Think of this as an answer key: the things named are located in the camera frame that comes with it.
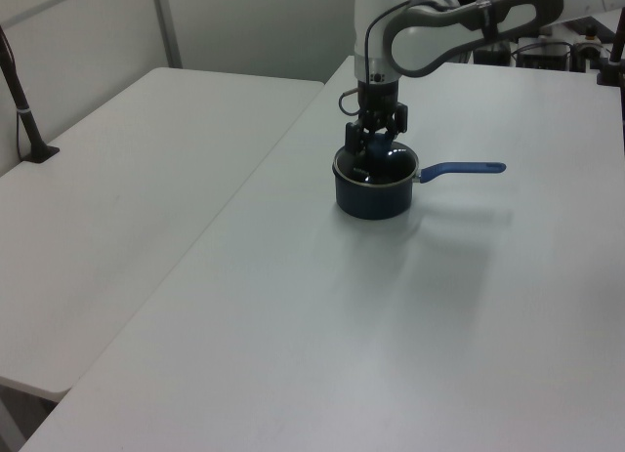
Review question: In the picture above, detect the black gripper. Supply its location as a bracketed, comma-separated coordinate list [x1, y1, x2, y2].
[345, 78, 409, 155]

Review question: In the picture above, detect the glass lid with blue knob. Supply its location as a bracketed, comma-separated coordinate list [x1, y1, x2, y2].
[332, 133, 420, 186]

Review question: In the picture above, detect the small black box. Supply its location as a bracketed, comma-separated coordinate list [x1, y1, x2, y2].
[473, 44, 512, 66]

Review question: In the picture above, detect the black electronics box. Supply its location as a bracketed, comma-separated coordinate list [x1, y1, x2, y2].
[517, 41, 572, 71]

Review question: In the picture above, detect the grey device with bottle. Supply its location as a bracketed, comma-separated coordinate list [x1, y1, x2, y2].
[573, 24, 603, 73]

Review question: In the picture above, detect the white side table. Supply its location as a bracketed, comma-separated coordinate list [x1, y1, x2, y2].
[0, 66, 327, 452]

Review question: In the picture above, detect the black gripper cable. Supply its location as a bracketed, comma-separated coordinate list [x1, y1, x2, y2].
[337, 87, 363, 117]

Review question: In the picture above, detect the dark saucepan with blue handle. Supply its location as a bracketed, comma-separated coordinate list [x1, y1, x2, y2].
[332, 148, 508, 221]

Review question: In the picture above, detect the black camera pole stand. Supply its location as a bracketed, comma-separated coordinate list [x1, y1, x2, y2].
[0, 24, 62, 163]
[596, 12, 625, 87]

